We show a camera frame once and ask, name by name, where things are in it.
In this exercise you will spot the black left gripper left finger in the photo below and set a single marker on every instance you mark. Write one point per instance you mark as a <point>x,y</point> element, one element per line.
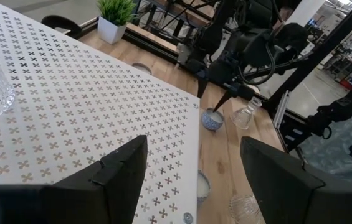
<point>116,186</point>

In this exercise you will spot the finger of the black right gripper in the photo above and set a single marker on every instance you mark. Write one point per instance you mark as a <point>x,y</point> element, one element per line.
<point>202,85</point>
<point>225,98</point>

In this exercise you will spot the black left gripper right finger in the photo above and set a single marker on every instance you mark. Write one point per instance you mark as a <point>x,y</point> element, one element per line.
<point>281,193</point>

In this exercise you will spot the blue patterned candle bowl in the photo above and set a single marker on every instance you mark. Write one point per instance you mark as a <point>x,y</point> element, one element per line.
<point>208,124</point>

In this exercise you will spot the white leaf patterned candle bowl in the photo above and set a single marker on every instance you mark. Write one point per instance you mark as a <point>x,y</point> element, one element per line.
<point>203,188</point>

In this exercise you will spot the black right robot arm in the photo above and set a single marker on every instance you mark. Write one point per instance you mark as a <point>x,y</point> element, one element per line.
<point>256,12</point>

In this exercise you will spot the white perforated metal shelf riser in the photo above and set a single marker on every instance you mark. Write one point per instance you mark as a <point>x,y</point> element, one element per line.
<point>69,93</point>

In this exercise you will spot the green plant in white pot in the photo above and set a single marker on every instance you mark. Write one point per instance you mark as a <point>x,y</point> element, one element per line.
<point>111,29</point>

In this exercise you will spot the silver aluminium bracket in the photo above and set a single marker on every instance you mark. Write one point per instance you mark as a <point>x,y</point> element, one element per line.
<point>281,109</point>

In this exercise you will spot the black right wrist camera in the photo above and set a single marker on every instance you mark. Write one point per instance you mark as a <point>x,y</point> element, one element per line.
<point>291,40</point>

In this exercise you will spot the black curved bracket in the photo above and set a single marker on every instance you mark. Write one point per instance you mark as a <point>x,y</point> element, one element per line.
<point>66,25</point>

